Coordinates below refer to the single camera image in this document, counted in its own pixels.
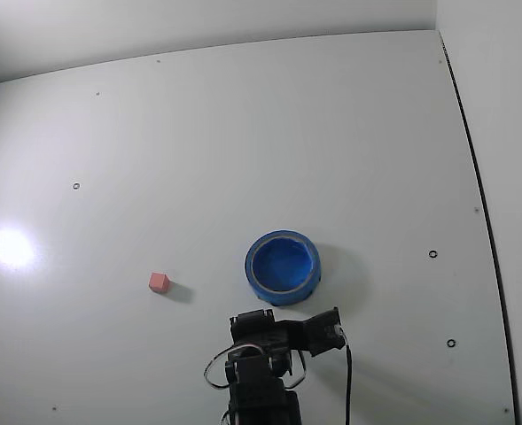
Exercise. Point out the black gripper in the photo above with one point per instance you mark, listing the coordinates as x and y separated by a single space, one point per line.
253 321

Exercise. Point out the orange foam block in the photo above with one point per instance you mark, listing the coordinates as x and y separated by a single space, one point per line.
158 283

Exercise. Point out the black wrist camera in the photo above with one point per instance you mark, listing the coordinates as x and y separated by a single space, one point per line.
324 332

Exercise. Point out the blue tape roll bin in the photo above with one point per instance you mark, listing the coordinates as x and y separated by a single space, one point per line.
249 274

